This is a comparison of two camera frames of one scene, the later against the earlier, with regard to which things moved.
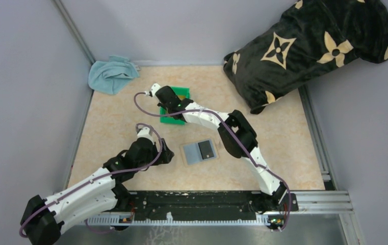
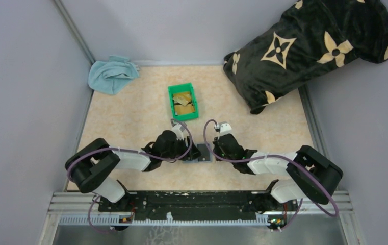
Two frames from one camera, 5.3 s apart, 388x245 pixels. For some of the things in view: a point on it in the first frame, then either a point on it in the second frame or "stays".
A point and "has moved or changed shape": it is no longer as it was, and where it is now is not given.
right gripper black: x=159 y=104 to x=216 y=147
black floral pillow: x=310 y=37 stays
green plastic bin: x=180 y=91 has moved or changed shape
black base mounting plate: x=203 y=205 stays
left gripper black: x=166 y=156 to x=194 y=153
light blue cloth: x=111 y=76 stays
